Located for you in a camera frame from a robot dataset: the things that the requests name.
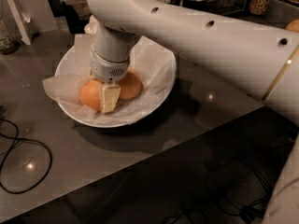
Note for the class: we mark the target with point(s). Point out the white board stand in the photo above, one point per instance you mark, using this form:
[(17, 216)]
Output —
[(23, 22)]

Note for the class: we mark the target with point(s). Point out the large white bowl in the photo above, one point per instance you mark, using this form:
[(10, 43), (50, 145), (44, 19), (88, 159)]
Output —
[(155, 94)]

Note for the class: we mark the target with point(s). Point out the orange fruit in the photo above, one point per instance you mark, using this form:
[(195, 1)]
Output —
[(89, 95), (293, 26), (130, 85)]

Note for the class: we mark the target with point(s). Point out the glass bottle at left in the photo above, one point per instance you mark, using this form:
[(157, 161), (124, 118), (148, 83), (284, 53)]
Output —
[(7, 45)]

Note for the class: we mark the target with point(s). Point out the white crumpled paper liner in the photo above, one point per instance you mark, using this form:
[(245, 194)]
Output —
[(152, 62)]

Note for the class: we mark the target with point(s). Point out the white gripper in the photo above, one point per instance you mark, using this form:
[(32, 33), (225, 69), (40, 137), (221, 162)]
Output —
[(107, 68)]

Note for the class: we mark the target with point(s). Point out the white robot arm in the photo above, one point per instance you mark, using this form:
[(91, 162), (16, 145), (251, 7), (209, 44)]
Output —
[(261, 61)]

